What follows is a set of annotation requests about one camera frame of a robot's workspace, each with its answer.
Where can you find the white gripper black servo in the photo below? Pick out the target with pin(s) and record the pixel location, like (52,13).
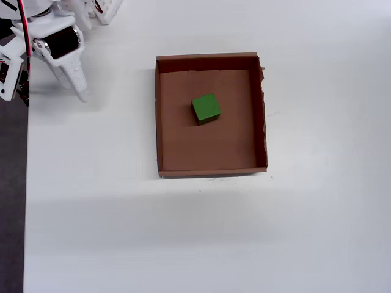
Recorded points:
(62,43)

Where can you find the green wooden cube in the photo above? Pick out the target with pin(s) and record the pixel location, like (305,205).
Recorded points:
(207,107)

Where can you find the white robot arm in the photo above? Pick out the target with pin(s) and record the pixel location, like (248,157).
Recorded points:
(10,7)

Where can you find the brown cardboard box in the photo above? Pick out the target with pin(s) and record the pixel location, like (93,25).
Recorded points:
(214,146)

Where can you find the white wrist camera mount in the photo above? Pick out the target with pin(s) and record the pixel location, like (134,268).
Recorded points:
(9,76)

